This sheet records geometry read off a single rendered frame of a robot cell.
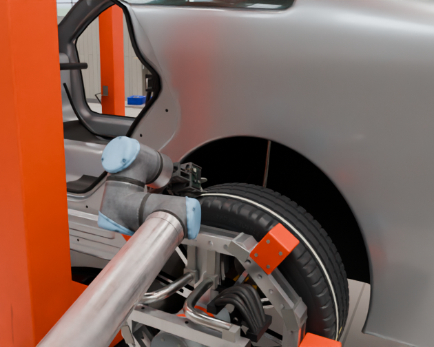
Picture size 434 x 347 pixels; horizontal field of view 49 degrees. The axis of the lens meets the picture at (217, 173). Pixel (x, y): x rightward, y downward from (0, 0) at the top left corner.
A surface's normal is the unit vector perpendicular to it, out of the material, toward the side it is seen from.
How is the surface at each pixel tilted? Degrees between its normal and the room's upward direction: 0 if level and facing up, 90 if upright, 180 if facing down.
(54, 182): 90
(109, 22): 90
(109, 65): 90
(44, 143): 90
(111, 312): 55
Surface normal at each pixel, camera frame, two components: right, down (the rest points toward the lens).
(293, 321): -0.46, 0.22
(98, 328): 0.77, -0.44
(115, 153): -0.51, -0.35
